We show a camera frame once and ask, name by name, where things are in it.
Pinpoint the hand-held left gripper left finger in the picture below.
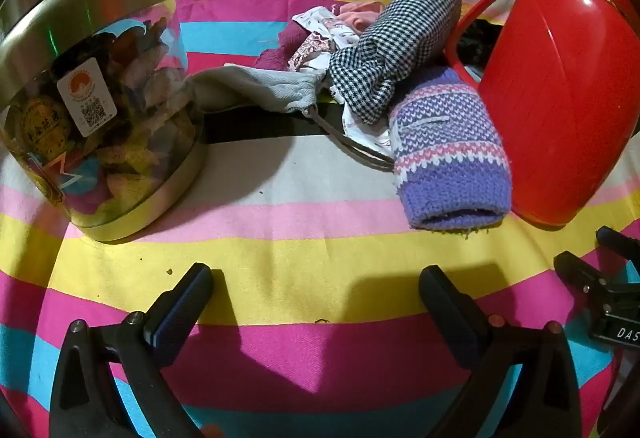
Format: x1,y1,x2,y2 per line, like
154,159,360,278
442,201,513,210
50,263,216,438

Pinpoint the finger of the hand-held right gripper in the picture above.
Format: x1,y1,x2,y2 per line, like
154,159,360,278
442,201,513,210
595,225,640,269
553,250,618,316

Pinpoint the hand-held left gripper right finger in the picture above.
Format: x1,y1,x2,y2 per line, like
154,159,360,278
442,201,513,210
419,265,583,438

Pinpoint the grey drawstring pouch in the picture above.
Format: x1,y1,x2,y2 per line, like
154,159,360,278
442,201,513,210
187,64,396,169

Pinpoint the magenta fleece cloth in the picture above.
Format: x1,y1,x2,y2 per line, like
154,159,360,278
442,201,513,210
252,25,313,71

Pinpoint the striped colourful tablecloth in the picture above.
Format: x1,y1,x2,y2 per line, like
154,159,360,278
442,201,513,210
0,0,640,438

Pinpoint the purple knitted sleeve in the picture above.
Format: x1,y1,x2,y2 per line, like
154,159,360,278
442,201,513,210
387,66,513,233

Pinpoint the clear jar with metal lid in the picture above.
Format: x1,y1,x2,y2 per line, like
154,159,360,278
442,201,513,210
0,0,206,243

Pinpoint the dark cloth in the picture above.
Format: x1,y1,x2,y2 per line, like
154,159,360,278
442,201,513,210
457,18,501,68

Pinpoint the black white checkered cloth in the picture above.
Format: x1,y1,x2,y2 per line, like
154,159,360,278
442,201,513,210
327,0,463,126

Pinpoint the pink patterned cloth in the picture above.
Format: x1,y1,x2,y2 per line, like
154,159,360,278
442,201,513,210
287,32,333,71

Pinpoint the white floral printed cloth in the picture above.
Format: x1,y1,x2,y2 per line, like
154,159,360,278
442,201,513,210
291,6,396,159

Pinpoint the plain pink cloth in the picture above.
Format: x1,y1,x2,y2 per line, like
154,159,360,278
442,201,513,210
332,0,386,33

